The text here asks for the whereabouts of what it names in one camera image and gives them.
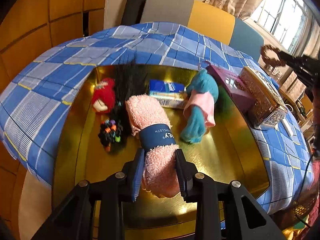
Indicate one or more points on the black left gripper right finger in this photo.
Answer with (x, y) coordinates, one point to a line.
(197, 187)

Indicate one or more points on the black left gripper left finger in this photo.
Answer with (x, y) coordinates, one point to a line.
(119, 188)

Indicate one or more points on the pink towel navy band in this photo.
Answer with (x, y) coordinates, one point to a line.
(151, 124)

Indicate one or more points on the blue plush toy pink shirt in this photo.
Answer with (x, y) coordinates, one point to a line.
(203, 93)

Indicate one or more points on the white towel blue band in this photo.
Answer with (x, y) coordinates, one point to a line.
(287, 127)

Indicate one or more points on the brown hair scrunchie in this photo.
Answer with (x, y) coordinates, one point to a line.
(270, 56)

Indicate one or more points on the gold metallic tray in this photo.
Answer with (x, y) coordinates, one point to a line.
(227, 152)

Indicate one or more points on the gold ornate tissue box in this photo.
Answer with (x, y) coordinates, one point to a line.
(268, 108)

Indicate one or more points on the purple box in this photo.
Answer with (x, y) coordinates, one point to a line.
(234, 87)

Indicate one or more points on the red plush toy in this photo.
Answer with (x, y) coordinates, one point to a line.
(103, 99)

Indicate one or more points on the blue tissue pack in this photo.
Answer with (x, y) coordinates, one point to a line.
(169, 94)

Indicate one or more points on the black hair clip bundle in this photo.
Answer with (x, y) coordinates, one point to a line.
(130, 80)

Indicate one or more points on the blue plaid bed cover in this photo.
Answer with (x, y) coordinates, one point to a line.
(35, 104)

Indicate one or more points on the grey yellow teal headboard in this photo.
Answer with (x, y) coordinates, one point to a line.
(207, 20)

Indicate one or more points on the window with white frame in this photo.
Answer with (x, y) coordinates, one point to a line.
(283, 19)

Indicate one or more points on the black upright post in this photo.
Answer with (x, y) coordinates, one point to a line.
(133, 12)

